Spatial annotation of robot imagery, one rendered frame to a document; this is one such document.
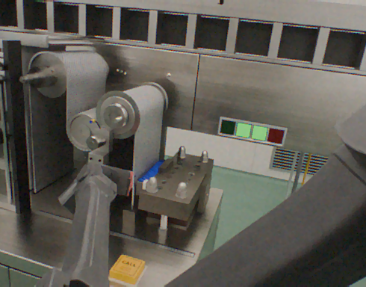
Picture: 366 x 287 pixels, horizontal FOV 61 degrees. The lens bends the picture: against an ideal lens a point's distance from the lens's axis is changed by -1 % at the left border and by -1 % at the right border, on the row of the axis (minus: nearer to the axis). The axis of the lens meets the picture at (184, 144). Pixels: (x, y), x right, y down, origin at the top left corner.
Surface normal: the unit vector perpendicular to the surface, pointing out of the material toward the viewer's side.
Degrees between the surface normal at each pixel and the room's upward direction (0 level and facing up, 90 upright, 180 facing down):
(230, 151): 90
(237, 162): 90
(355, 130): 49
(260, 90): 90
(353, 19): 90
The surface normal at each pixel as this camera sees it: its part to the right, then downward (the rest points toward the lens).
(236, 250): -0.68, -0.67
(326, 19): -0.27, 0.29
